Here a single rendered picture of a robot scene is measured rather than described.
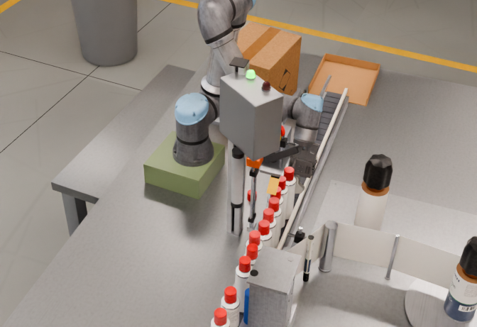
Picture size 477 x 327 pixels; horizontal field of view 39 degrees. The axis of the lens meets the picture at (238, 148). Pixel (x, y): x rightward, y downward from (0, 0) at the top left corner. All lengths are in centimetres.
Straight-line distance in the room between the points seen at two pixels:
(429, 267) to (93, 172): 125
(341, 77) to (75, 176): 128
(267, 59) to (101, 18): 208
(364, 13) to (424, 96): 250
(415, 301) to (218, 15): 104
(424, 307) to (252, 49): 121
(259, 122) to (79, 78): 296
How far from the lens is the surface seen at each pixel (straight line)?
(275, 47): 273
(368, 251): 212
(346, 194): 243
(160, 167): 244
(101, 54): 471
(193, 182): 239
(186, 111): 233
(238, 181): 198
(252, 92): 183
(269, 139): 188
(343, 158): 266
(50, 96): 452
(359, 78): 313
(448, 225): 240
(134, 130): 276
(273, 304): 180
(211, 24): 210
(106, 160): 263
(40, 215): 368
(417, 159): 272
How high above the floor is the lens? 250
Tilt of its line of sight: 39 degrees down
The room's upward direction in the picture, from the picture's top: 2 degrees clockwise
